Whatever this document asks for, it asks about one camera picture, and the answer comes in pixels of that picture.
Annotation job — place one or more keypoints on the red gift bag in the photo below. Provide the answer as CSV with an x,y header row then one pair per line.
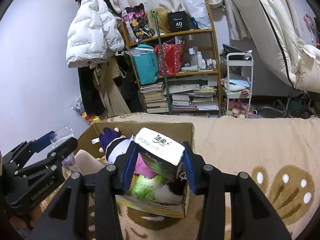
x,y
173,57

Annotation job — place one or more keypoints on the green pole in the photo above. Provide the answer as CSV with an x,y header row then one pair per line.
x,y
154,15

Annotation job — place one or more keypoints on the wooden shelf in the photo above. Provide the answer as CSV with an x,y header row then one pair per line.
x,y
213,48

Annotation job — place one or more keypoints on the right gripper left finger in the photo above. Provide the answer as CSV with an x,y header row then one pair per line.
x,y
66,216

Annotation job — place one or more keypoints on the beige patterned carpet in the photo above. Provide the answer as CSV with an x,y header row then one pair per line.
x,y
281,156

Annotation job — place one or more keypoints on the pink plush toy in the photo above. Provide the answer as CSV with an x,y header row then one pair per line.
x,y
142,169

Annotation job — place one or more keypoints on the bag of toys on floor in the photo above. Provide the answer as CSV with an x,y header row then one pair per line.
x,y
78,107

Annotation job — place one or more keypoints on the white rolling cart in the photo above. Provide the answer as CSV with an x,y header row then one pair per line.
x,y
238,84

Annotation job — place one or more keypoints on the black box with 40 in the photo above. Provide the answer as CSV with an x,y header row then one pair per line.
x,y
178,21

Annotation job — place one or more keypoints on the stack of books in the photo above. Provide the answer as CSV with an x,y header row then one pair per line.
x,y
199,94

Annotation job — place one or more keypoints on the beige trench coat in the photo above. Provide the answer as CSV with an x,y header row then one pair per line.
x,y
109,93

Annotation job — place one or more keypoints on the colourful printed bag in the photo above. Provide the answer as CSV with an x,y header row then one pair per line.
x,y
136,23

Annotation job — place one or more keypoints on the cream folded mattress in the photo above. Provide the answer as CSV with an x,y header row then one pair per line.
x,y
273,33

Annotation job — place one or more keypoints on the cardboard box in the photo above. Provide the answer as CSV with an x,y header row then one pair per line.
x,y
171,199

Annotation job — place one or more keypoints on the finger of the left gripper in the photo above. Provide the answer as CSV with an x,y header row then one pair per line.
x,y
28,148
54,157

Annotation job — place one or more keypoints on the teal bag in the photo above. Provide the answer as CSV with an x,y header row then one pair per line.
x,y
146,63

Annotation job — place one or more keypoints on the green tissue pack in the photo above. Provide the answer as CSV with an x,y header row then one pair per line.
x,y
145,187

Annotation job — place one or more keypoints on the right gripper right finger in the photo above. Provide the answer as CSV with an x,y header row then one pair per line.
x,y
253,216

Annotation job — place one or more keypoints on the white haired plush doll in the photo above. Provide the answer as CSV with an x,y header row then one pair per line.
x,y
113,143

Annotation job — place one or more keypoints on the clear plastic bag on shelf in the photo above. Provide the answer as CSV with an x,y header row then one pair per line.
x,y
198,12

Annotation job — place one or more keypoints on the white puffer jacket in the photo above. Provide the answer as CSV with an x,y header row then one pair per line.
x,y
93,36

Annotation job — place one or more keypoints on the black white tissue pack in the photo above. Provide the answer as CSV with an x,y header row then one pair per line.
x,y
160,153

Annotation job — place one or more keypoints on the purple toy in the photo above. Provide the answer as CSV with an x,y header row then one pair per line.
x,y
58,138

